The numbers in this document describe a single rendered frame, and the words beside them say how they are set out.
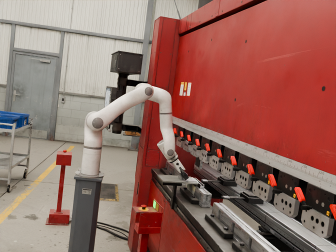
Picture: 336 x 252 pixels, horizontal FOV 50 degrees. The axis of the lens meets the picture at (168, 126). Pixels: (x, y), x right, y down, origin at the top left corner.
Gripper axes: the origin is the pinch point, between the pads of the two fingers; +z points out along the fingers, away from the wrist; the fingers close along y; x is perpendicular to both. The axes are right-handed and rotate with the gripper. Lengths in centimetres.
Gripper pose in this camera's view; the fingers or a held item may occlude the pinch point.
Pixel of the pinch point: (184, 176)
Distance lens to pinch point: 266.4
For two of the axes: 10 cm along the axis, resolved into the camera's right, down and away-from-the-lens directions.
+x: -8.1, 5.7, -1.3
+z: 5.3, 8.1, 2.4
